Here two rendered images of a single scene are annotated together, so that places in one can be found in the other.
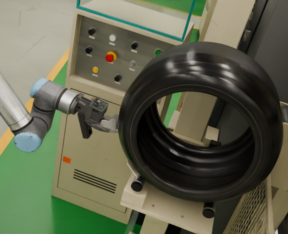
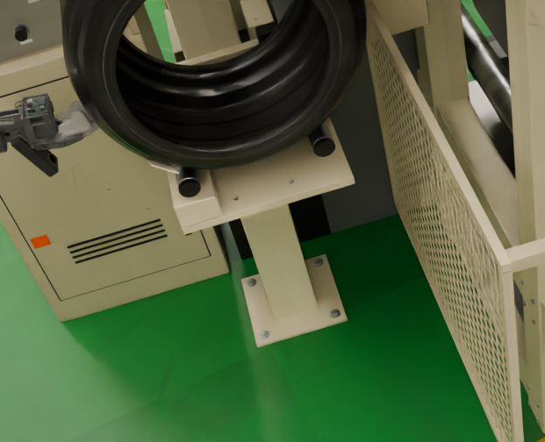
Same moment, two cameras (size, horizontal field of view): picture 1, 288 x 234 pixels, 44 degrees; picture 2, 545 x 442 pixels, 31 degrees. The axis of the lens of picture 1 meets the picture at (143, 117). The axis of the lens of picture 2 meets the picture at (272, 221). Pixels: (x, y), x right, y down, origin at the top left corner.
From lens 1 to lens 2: 58 cm
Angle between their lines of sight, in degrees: 13
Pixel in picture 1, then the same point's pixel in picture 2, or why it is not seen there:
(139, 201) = (211, 206)
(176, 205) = (272, 174)
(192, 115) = (196, 10)
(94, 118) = (44, 131)
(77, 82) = not seen: outside the picture
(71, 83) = not seen: outside the picture
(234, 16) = not seen: outside the picture
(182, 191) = (261, 142)
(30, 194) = (24, 348)
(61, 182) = (62, 287)
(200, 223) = (326, 171)
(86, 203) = (132, 288)
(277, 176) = (397, 10)
